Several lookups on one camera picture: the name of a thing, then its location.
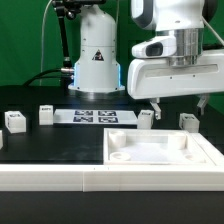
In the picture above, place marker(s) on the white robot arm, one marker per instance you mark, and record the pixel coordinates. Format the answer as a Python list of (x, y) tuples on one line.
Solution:
[(172, 63)]

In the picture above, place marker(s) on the white sheet with AprilTags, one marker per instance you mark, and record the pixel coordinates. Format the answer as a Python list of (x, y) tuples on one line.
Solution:
[(98, 117)]

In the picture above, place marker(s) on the white square table top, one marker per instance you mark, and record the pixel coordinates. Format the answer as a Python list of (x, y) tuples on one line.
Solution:
[(152, 147)]

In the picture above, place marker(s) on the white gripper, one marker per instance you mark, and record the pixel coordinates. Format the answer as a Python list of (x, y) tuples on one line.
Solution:
[(151, 75)]

